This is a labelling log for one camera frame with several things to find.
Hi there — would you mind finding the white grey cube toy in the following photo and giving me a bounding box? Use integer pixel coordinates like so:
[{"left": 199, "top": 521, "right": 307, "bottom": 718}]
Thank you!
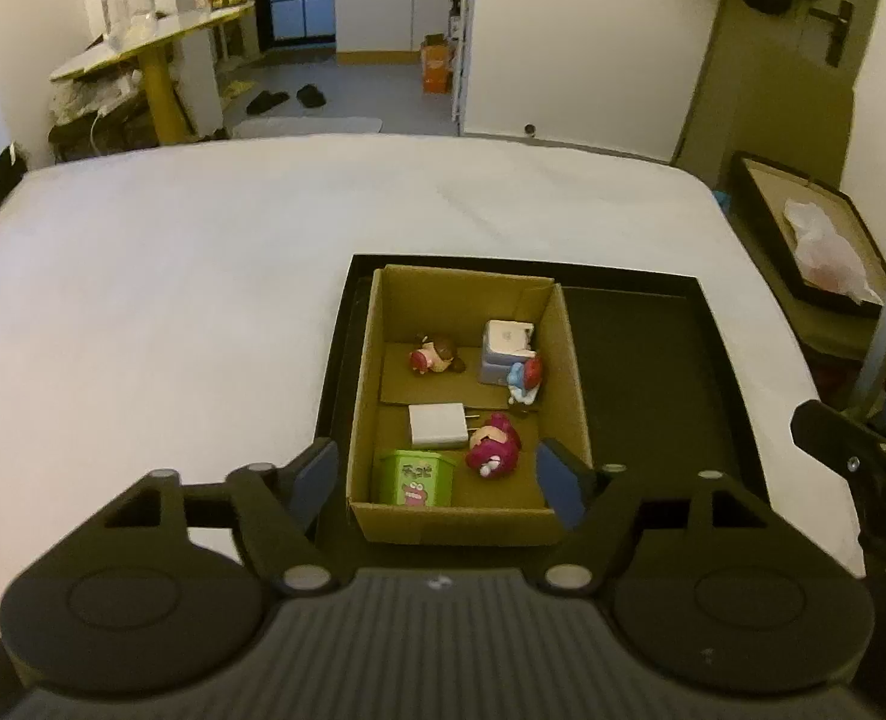
[{"left": 479, "top": 319, "right": 538, "bottom": 386}]

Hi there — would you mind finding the pink bear figurine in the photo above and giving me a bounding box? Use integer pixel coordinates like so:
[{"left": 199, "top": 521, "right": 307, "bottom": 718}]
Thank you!
[{"left": 464, "top": 411, "right": 523, "bottom": 481}]

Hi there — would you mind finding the green cartoon tin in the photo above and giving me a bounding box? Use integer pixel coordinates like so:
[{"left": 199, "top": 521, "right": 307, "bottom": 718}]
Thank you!
[{"left": 374, "top": 448, "right": 460, "bottom": 511}]

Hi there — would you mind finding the black door handle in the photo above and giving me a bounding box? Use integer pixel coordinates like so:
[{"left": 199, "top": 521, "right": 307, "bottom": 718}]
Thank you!
[{"left": 808, "top": 0, "right": 856, "bottom": 68}]

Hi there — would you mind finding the black tray with cardboard bottom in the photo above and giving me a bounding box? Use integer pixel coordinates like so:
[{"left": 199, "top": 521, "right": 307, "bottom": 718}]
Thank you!
[{"left": 727, "top": 151, "right": 886, "bottom": 317}]

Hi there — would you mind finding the clear water jug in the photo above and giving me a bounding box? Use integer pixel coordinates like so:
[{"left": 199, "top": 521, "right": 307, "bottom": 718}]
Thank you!
[{"left": 99, "top": 0, "right": 160, "bottom": 50}]

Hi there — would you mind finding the black shallow tray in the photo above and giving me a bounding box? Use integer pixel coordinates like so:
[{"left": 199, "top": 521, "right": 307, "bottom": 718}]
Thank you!
[{"left": 313, "top": 253, "right": 771, "bottom": 542}]

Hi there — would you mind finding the orange cardboard box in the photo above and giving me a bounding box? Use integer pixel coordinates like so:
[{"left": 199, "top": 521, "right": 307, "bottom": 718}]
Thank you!
[{"left": 420, "top": 33, "right": 456, "bottom": 95}]

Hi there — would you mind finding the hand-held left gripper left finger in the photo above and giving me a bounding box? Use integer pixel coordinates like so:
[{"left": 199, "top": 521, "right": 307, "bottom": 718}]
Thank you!
[{"left": 101, "top": 438, "right": 341, "bottom": 595}]

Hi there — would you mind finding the brown haired doll figurine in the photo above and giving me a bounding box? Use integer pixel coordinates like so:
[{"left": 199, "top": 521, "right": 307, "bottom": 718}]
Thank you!
[{"left": 409, "top": 336, "right": 470, "bottom": 377}]

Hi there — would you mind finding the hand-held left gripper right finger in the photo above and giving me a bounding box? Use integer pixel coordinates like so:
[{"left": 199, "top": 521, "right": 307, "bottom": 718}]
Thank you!
[{"left": 536, "top": 438, "right": 779, "bottom": 595}]

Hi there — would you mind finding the white wall charger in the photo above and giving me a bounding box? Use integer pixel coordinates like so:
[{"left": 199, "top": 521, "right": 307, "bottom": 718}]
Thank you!
[{"left": 408, "top": 403, "right": 481, "bottom": 450}]

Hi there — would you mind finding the white plastic bag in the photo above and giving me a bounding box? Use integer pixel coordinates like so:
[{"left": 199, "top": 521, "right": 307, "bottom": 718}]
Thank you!
[{"left": 782, "top": 198, "right": 884, "bottom": 302}]

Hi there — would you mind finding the yellow round table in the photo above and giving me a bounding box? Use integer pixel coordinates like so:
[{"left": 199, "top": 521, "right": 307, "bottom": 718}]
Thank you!
[{"left": 48, "top": 1, "right": 257, "bottom": 145}]

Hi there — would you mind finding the blue red figurine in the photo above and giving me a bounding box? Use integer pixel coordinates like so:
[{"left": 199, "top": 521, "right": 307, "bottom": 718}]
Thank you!
[{"left": 504, "top": 356, "right": 546, "bottom": 407}]

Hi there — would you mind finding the white cabinet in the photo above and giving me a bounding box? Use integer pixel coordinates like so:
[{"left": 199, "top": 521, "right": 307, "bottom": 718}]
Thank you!
[{"left": 333, "top": 0, "right": 475, "bottom": 66}]

